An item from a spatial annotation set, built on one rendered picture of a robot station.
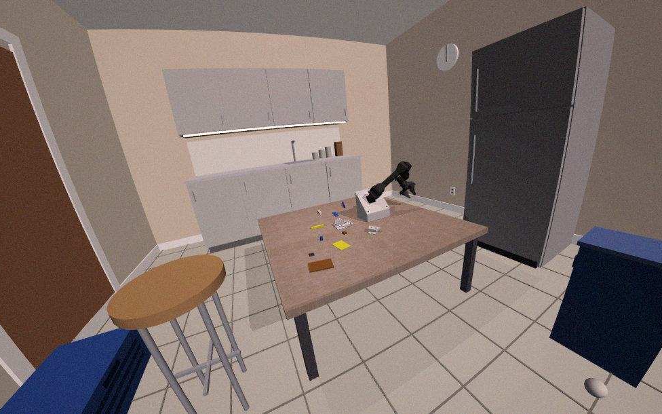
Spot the brown flat rectangular plate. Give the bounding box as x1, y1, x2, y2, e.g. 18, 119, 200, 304
308, 259, 334, 273

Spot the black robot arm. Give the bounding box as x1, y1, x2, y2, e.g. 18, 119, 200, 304
366, 161, 412, 203

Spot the yellow flat square plate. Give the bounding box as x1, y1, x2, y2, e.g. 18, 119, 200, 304
332, 240, 350, 250

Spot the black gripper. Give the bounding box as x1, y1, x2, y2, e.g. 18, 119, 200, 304
400, 181, 416, 198

